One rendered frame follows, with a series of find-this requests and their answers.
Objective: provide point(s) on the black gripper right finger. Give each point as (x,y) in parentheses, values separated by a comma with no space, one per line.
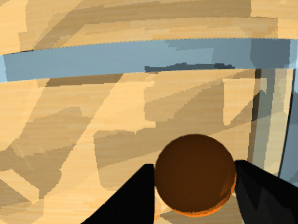
(264,198)

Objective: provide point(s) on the dark brown ball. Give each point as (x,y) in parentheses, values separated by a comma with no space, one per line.
(195,175)

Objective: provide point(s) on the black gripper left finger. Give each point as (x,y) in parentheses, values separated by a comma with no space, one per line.
(133,203)

